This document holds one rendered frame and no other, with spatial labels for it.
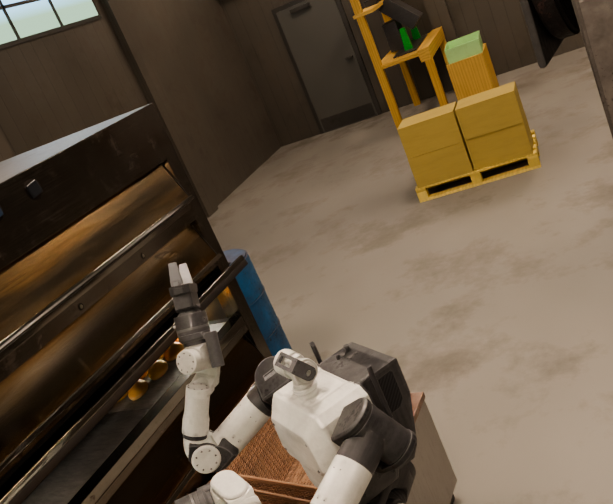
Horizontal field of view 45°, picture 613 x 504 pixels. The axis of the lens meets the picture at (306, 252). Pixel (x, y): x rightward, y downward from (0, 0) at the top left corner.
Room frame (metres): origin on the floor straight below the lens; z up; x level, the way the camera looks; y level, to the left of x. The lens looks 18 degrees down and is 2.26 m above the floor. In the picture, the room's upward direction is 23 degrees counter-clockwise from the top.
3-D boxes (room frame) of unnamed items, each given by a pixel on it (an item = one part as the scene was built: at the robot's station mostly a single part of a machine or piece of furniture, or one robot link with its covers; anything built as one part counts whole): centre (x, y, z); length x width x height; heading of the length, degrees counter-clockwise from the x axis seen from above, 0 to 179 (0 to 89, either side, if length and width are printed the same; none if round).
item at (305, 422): (1.63, 0.08, 1.26); 0.34 x 0.30 x 0.36; 24
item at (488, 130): (6.99, -1.92, 0.38); 1.24 x 0.88 x 0.77; 62
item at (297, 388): (1.61, 0.13, 1.46); 0.10 x 0.07 x 0.09; 24
